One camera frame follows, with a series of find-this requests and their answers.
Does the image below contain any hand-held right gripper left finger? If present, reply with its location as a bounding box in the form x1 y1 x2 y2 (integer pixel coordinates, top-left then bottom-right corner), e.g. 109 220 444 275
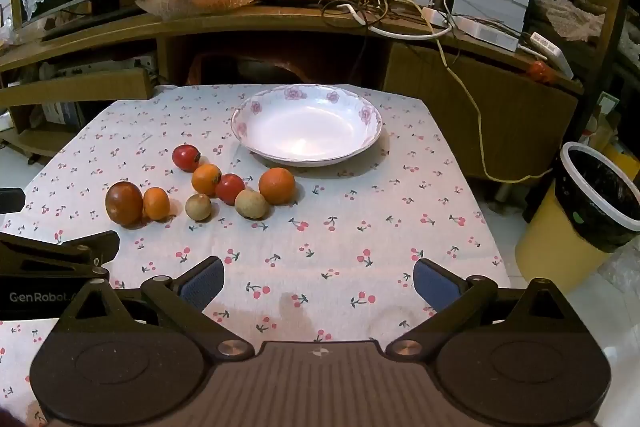
52 255 256 360

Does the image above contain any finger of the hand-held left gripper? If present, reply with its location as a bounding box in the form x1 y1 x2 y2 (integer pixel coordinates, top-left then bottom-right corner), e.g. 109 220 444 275
0 188 26 214
0 230 119 279

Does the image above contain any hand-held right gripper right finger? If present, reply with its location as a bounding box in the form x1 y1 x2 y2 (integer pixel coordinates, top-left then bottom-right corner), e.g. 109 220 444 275
384 257 598 360

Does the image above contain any dark red plum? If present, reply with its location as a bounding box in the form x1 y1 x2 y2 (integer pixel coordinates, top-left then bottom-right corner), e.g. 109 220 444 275
105 181 145 228

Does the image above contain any round brown kiwi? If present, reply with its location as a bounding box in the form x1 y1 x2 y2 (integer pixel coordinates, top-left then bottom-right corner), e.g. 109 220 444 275
185 193 213 222

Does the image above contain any small orange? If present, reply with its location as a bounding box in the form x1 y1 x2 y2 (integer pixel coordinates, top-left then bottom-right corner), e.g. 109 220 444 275
143 187 171 222

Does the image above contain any oval brown kiwi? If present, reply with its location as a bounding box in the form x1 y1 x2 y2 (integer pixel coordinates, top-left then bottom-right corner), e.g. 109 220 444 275
235 188 270 221

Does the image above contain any medium orange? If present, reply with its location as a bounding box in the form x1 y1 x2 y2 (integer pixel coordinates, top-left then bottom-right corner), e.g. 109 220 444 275
191 163 223 197

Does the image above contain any large orange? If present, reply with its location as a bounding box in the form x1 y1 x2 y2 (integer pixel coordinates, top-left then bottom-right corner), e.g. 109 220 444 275
258 167 297 206

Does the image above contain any red tomato with stem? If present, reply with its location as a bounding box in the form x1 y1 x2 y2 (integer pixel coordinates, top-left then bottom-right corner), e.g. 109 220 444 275
172 144 202 172

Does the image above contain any white floral plate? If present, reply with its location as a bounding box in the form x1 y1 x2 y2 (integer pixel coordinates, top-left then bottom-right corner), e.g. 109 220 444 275
230 84 384 168

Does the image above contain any yellow bucket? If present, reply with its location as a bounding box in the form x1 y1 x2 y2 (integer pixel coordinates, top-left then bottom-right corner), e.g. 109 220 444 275
515 183 612 294

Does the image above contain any cherry-printed tablecloth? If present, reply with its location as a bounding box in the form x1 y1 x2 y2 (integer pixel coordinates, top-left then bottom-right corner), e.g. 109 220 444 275
0 83 512 427

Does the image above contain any wooden television cabinet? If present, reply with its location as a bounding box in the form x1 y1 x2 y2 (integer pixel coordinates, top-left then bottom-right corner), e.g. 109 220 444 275
0 0 586 184

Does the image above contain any small red-orange object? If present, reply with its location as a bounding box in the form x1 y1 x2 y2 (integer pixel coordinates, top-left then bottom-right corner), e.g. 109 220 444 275
527 60 557 84

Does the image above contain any white flat device box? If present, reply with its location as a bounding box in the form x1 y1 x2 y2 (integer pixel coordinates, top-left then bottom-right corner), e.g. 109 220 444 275
454 17 522 53

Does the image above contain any long white power strip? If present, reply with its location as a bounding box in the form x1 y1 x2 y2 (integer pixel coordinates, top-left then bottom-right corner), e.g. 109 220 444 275
519 32 576 80

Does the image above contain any white crumpled cloth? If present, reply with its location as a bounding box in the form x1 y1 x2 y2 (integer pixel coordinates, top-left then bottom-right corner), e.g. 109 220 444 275
532 0 609 43

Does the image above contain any white cable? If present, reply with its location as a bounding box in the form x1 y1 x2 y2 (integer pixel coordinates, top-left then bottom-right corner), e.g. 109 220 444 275
337 0 457 40

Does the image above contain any black cable tangle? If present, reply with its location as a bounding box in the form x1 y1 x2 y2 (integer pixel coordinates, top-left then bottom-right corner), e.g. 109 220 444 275
320 0 451 34

